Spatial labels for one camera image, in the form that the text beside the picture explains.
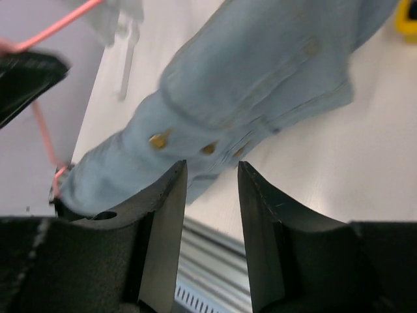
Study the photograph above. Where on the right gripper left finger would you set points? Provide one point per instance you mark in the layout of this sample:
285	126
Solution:
124	259

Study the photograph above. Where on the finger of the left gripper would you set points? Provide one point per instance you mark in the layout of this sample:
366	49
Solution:
24	77

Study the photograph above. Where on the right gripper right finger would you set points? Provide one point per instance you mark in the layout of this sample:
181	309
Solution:
302	261

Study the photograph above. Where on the white skirt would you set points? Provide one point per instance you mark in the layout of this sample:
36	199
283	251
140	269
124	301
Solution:
104	18

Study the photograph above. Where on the blue grey garment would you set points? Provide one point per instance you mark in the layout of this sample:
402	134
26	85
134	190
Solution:
255	68

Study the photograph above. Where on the yellow plastic bin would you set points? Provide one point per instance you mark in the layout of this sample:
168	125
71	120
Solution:
405	20

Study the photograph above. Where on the aluminium rail base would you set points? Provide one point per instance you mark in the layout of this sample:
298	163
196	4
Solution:
214	264

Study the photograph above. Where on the white slotted cable duct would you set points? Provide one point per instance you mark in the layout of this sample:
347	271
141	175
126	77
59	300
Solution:
193	300

